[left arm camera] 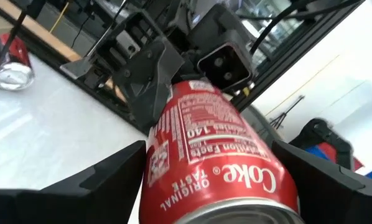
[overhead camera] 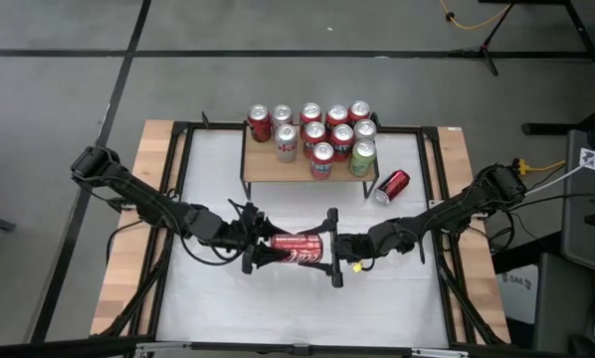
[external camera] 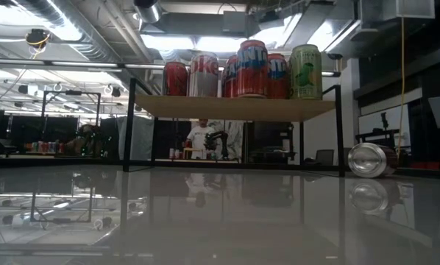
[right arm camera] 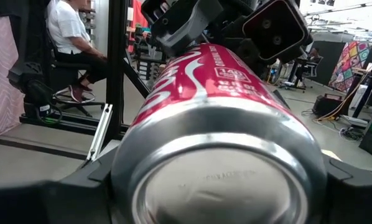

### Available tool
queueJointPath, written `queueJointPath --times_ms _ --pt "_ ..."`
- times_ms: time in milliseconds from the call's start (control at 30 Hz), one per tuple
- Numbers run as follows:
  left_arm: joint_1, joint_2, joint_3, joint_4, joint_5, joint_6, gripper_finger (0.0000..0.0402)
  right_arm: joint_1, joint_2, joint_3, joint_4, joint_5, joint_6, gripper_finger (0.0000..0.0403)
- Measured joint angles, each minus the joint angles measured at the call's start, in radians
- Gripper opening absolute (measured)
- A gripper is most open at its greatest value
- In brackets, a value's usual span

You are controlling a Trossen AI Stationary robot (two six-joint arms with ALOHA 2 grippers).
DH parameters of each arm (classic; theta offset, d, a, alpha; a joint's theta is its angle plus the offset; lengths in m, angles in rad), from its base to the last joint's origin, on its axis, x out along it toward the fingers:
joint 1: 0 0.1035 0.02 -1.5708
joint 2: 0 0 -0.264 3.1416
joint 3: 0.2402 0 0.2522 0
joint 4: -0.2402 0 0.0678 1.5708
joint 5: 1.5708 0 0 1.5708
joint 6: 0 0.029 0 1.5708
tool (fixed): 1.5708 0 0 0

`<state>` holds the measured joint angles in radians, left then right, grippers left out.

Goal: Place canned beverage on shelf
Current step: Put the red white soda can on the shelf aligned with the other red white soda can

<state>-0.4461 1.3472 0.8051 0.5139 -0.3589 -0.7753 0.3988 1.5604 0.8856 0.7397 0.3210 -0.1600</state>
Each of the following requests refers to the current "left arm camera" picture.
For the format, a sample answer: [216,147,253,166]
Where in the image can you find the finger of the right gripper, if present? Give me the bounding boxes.
[111,37,185,133]
[60,57,95,80]

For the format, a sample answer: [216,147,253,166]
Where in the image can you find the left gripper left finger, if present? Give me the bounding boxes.
[0,140,147,224]

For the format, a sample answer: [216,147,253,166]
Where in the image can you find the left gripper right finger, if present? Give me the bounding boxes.
[271,140,372,224]

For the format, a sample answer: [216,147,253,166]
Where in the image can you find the dark red soda can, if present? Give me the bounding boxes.
[0,32,36,91]

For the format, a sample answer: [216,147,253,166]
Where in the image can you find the red Coca-Cola can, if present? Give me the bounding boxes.
[138,79,305,224]

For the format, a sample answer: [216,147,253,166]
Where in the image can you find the black red blue background object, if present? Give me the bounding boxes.
[290,117,366,172]

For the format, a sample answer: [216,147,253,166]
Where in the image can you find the black equipment stand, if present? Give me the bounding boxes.
[268,95,305,130]

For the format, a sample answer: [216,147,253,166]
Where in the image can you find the yellow power plug cable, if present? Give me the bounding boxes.
[49,1,71,34]

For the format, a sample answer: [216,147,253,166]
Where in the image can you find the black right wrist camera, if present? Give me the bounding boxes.
[188,2,256,93]

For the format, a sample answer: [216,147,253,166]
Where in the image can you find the yellow hanging cable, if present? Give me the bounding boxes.
[264,55,341,116]

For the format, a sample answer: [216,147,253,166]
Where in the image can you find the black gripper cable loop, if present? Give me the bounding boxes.
[249,0,361,55]

